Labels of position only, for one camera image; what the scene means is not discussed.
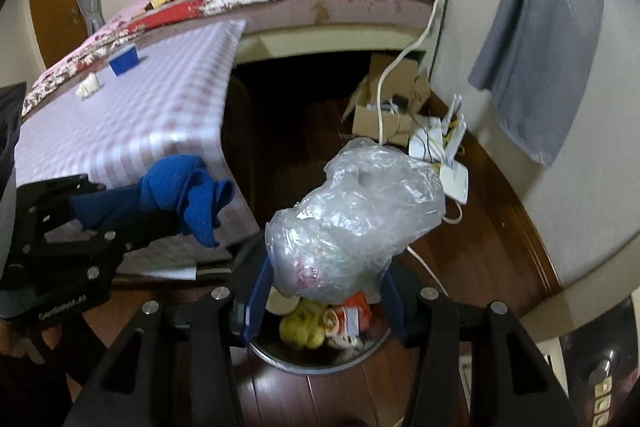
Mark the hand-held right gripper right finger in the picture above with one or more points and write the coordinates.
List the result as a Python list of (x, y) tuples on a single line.
[(396, 312)]

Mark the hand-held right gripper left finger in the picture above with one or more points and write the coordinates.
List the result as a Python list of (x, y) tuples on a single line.
[(257, 302)]

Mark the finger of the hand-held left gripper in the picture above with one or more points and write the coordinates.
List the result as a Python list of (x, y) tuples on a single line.
[(145, 229), (50, 202)]

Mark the beige paper cup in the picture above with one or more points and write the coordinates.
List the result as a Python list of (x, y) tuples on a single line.
[(282, 304)]

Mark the small printed carton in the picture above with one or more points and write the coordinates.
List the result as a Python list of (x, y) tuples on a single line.
[(350, 314)]

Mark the yellow cloth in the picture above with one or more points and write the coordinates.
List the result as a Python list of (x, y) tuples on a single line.
[(302, 327)]

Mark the dark blue cloth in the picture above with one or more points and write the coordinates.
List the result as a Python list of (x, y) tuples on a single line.
[(200, 202)]

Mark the black trash bin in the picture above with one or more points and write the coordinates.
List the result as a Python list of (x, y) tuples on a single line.
[(310, 367)]

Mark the clear plastic bag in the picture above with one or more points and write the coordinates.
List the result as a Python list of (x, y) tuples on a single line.
[(350, 217)]

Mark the white crumpled tissue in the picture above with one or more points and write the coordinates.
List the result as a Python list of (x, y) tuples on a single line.
[(88, 87)]

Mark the white flat modem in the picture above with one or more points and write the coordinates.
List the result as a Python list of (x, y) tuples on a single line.
[(455, 182)]

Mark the blue cup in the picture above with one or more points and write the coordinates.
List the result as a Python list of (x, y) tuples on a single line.
[(124, 63)]

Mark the white router with antennas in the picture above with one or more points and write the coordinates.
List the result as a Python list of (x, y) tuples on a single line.
[(425, 139)]

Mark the brown wooden door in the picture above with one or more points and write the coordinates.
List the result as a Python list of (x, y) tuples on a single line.
[(55, 7)]

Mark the brown cardboard box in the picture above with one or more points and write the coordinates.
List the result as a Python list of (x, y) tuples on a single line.
[(385, 107)]

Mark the beige socket strip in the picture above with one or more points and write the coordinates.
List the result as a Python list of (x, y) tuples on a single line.
[(603, 402)]

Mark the grey hanging towel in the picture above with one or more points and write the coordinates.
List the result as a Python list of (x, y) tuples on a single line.
[(545, 32)]

